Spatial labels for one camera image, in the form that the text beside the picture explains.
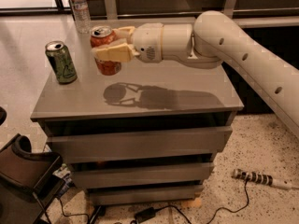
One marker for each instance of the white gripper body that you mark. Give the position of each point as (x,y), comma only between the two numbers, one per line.
(147,42)

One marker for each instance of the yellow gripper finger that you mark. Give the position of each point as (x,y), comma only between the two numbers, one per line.
(122,53)
(124,33)

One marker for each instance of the orange coke can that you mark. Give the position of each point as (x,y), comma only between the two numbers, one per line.
(104,35)

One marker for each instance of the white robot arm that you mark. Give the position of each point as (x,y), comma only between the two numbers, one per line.
(213,38)

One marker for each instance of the green soda can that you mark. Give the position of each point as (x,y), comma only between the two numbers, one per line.
(61,62)

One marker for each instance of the clear plastic water bottle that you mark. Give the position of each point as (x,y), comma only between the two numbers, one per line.
(81,15)

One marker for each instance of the grey drawer cabinet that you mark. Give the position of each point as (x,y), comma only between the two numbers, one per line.
(142,97)

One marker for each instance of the grey top drawer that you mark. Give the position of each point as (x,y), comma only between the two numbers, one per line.
(140,145)

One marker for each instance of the grey drawer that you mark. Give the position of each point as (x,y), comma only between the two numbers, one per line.
(146,195)
(125,177)
(140,145)

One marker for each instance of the grey middle drawer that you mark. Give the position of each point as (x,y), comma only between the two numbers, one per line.
(125,177)

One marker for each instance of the grey bottom drawer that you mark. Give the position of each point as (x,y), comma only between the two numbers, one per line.
(146,195)

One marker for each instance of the black chair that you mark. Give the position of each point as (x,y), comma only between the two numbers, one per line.
(28,184)

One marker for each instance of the black power adapter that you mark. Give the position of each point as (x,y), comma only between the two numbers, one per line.
(145,215)

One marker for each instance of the striped black white wand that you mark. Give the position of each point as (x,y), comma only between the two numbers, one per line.
(262,179)

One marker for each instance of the left metal bracket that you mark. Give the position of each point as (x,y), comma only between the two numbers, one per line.
(111,9)

